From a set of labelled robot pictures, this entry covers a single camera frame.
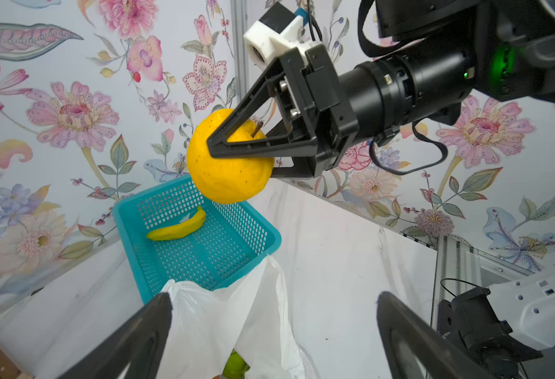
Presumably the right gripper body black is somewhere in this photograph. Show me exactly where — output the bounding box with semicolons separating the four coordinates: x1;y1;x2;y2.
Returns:
293;34;475;177

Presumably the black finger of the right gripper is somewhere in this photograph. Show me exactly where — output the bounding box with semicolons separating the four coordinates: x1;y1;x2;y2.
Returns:
271;158;317;178
207;58;318;158

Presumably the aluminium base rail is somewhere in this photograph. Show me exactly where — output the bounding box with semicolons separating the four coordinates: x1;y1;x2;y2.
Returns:
431;236;532;330

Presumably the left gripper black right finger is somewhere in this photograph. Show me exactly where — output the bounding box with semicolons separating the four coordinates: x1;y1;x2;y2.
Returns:
376;292;491;378

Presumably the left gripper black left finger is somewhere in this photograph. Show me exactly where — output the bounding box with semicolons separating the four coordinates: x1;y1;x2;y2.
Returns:
61;292;172;378

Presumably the yellow banana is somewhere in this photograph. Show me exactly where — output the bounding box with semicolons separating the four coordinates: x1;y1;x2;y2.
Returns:
146;207;206;242

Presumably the teal plastic basket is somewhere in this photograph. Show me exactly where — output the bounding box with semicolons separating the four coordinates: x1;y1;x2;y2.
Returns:
112;176;281;303

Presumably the white plastic bag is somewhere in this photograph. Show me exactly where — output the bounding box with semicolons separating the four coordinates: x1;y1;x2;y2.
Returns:
157;256;319;378

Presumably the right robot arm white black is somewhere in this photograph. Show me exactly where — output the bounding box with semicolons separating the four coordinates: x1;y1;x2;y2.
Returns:
206;1;555;378

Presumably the green fruit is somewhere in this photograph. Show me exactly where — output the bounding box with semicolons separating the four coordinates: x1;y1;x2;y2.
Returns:
221;350;250;379

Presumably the yellow apple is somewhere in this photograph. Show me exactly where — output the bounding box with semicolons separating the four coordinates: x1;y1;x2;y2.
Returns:
187;109;274;205

